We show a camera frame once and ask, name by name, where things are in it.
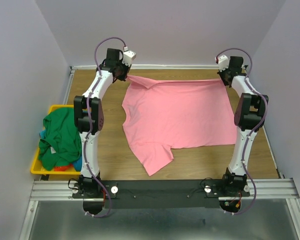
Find pink t shirt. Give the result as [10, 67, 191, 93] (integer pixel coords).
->
[122, 75, 237, 176]

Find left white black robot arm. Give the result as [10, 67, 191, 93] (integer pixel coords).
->
[73, 46, 136, 198]

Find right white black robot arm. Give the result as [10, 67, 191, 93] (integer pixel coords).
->
[216, 55, 269, 196]

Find green t shirt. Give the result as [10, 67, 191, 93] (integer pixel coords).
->
[38, 107, 82, 171]

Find blue t shirt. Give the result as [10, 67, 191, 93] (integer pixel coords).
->
[38, 127, 82, 172]

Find orange t shirt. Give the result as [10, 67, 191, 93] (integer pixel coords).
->
[53, 163, 76, 172]

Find yellow plastic bin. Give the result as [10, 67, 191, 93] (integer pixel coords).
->
[30, 104, 82, 176]

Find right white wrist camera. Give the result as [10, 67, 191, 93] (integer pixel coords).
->
[215, 54, 230, 72]

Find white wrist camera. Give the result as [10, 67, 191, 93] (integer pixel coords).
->
[215, 54, 230, 72]
[122, 50, 136, 67]

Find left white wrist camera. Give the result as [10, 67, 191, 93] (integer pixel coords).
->
[122, 50, 136, 67]

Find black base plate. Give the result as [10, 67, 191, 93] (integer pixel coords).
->
[69, 177, 250, 217]

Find aluminium front rail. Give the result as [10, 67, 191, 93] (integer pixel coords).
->
[30, 178, 300, 201]

